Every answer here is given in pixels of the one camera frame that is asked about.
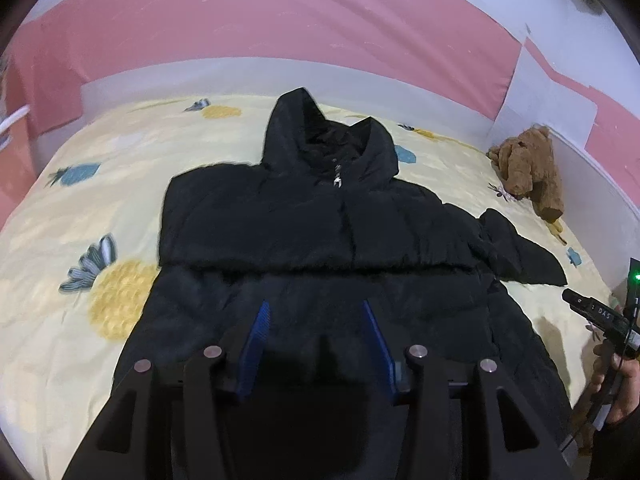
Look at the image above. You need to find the yellow pineapple bed sheet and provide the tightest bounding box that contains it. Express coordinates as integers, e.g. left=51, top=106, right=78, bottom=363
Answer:
left=1, top=96, right=611, bottom=479

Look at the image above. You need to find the person's right hand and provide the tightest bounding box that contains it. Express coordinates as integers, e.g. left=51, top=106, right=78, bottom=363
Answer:
left=574, top=341, right=640, bottom=426

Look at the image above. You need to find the white bed frame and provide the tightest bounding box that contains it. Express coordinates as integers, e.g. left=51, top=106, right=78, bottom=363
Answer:
left=80, top=58, right=639, bottom=281

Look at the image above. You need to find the black puffer jacket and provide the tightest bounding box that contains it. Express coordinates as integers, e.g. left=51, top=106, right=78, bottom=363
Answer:
left=114, top=89, right=570, bottom=479

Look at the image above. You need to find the brown teddy bear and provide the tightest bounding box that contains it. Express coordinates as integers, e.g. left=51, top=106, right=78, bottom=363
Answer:
left=487, top=126, right=564, bottom=223

